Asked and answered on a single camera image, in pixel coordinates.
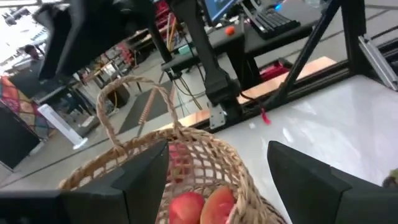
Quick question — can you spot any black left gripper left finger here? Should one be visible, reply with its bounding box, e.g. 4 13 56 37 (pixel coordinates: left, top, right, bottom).
0 139 170 224

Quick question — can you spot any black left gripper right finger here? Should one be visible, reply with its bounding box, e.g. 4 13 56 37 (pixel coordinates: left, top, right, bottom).
267 140 398 224

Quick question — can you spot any red apple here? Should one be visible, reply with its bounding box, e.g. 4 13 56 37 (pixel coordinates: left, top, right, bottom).
169 191 206 224

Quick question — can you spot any red dragon fruit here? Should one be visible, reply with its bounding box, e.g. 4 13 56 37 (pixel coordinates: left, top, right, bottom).
167 142 194 184

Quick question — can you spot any orange papaya slice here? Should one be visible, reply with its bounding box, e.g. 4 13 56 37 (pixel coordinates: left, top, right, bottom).
200 185 237 224

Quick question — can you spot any woven wicker basket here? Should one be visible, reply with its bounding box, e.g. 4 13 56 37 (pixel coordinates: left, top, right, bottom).
57 75 287 224

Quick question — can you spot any white tower fan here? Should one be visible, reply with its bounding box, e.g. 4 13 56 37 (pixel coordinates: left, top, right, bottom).
37 103 90 151

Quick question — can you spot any red tag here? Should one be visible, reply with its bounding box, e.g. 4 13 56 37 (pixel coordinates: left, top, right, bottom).
260 107 272 126

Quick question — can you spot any black hazard-striped floor mat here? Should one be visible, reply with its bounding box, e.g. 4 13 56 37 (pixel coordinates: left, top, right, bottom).
119 80 175 135

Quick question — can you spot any colourful patterned cloth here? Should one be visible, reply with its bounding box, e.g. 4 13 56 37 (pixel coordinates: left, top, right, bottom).
0 76 52 139

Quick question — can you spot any red box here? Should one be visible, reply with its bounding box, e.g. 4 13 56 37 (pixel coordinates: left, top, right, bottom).
259 60 294 83

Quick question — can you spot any person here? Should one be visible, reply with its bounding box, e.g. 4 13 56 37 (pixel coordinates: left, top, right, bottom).
23 44 44 65

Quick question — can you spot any black desk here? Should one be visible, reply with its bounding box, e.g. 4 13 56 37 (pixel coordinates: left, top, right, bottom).
160 15 315 93

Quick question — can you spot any black keyboard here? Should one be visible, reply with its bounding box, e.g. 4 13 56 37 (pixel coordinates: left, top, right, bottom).
248 6 302 40

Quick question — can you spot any black computer monitor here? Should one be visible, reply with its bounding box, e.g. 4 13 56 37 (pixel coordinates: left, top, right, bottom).
201 0 242 23

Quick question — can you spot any black aluminium table frame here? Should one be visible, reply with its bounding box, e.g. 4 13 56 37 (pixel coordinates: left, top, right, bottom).
186 0 398 131

